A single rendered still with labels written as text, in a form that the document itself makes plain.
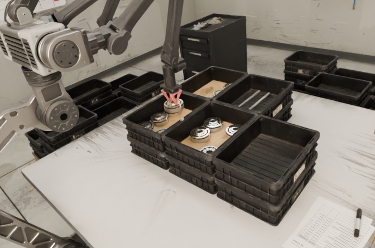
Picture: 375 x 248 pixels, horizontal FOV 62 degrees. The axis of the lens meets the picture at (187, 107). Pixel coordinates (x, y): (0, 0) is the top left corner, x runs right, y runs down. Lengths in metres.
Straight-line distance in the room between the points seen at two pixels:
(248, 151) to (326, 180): 0.37
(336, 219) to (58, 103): 1.20
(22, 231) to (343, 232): 1.41
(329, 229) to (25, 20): 1.37
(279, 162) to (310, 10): 3.55
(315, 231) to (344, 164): 0.44
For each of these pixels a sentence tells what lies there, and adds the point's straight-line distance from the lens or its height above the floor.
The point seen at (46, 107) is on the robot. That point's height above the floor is 1.19.
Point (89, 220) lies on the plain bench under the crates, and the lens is 1.52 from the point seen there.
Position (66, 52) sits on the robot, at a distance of 1.10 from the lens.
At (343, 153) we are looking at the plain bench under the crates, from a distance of 1.75.
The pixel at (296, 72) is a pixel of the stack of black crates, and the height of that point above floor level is 0.49.
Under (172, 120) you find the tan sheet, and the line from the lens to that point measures 1.77.
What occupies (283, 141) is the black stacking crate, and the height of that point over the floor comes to 0.83.
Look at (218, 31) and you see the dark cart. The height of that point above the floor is 0.87.
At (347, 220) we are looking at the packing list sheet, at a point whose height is 0.70.
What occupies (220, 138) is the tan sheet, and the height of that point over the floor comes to 0.83.
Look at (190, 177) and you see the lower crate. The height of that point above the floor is 0.74.
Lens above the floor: 1.75
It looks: 29 degrees down
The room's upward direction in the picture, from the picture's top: 8 degrees counter-clockwise
